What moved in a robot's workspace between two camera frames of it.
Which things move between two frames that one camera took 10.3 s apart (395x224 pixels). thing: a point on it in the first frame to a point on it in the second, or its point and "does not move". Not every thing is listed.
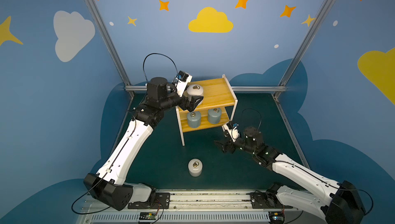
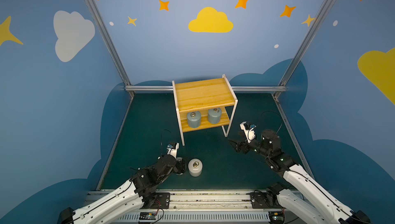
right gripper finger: (225, 143) to (233, 143)
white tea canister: (195, 166) does not move
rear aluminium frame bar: (232, 88) does not move
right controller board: (276, 217) does not move
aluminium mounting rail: (201, 207) does not move
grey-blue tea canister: (194, 119) does not move
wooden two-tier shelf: (218, 107) does not move
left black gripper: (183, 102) to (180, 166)
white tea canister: (194, 90) to (180, 166)
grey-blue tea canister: (214, 115) does not move
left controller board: (147, 216) does not move
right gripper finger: (226, 147) to (237, 147)
